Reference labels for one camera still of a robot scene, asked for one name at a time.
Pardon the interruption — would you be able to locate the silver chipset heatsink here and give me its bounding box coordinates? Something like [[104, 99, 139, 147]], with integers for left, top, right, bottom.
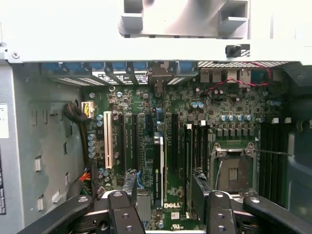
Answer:
[[136, 195, 152, 222]]

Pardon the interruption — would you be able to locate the grey plastic parts rack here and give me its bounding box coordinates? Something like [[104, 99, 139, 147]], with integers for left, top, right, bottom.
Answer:
[[118, 0, 251, 39]]

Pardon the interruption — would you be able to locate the white PCI expansion slot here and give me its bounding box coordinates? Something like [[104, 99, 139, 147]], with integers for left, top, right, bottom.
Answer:
[[103, 111, 114, 169]]

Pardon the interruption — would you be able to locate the white power connector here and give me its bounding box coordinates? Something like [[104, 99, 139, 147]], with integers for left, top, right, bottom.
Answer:
[[81, 101, 95, 119]]

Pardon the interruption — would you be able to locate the black slot with blue latch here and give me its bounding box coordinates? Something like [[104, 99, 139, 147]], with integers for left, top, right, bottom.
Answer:
[[131, 114, 143, 190]]

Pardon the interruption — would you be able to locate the black sleeved power cable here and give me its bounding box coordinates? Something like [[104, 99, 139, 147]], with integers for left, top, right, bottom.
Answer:
[[62, 102, 88, 166]]

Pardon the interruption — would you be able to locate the black open PC case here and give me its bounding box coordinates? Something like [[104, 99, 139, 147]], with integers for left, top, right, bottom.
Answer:
[[0, 36, 312, 234]]

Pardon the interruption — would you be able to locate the grey power supply unit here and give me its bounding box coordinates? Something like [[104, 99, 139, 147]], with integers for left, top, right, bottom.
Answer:
[[0, 62, 26, 234]]

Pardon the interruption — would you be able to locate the black RAM slot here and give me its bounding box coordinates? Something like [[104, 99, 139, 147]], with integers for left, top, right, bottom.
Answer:
[[260, 121, 266, 195], [267, 121, 273, 199], [280, 121, 287, 204], [205, 124, 210, 181], [273, 118, 280, 202], [200, 120, 205, 171], [195, 124, 200, 171]]

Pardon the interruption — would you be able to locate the green motherboard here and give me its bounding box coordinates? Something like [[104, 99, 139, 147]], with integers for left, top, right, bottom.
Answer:
[[80, 70, 288, 231]]

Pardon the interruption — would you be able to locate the coloured power wire bundle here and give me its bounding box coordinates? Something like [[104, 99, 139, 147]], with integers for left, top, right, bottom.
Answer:
[[70, 165, 98, 200]]

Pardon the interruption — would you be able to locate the red black twisted wire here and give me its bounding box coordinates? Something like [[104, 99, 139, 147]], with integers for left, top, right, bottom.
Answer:
[[202, 62, 273, 96]]

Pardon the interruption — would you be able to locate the CPU socket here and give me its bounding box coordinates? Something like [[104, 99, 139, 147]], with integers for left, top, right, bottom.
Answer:
[[211, 142, 259, 195]]

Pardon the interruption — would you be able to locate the metal socket locking lever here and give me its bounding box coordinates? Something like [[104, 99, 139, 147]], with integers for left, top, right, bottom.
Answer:
[[253, 148, 295, 157], [215, 162, 223, 190]]

